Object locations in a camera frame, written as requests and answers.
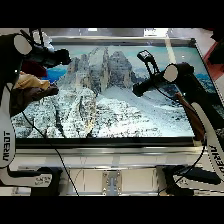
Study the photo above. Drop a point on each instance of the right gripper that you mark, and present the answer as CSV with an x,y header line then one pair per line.
x,y
140,88

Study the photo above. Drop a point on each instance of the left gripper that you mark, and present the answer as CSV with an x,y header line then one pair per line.
x,y
61,57

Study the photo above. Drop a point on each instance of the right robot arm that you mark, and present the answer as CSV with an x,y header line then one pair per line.
x,y
186,75

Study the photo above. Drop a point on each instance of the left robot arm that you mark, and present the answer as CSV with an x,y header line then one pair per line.
x,y
7,100

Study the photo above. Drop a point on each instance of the white garment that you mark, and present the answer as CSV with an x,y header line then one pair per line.
x,y
46,40

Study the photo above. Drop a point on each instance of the dark red garment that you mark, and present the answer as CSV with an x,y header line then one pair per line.
x,y
35,69

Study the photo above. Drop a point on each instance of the beige garment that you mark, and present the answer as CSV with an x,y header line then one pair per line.
x,y
30,81

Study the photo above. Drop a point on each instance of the silver frame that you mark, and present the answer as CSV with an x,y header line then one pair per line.
x,y
111,181

